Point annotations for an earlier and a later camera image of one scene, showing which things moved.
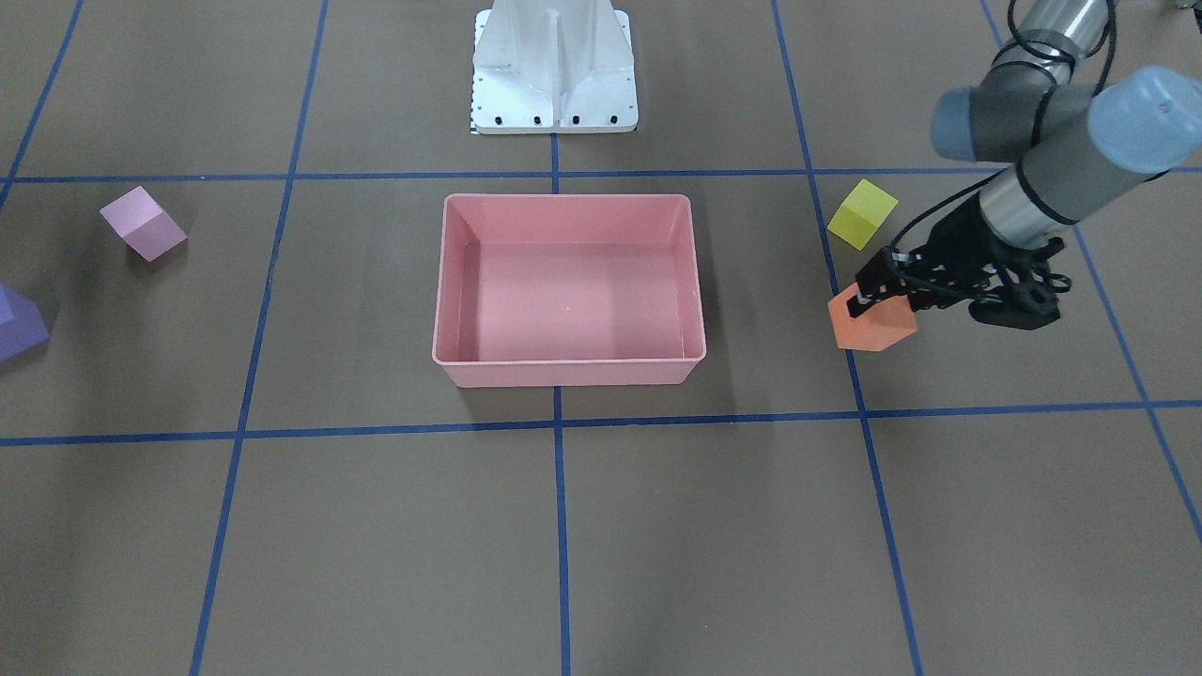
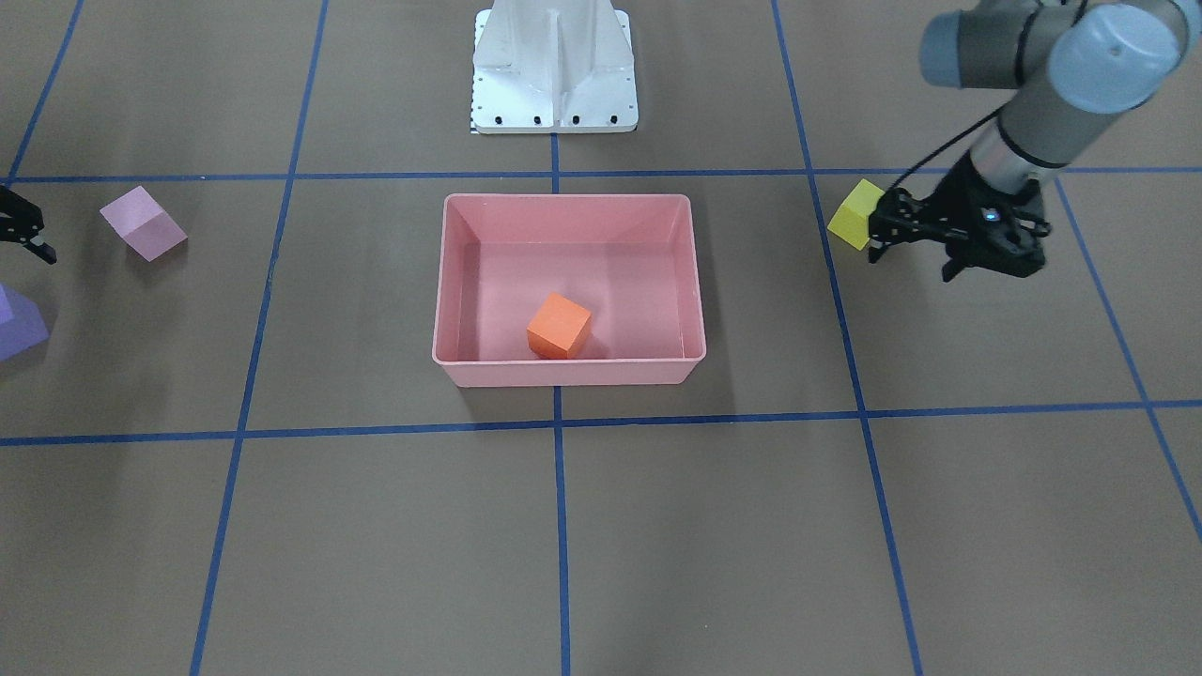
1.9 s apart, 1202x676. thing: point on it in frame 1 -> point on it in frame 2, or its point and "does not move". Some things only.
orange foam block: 876,329 -> 559,329
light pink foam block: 143,223 does not move
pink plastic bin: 568,289 does not move
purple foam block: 22,325 does not move
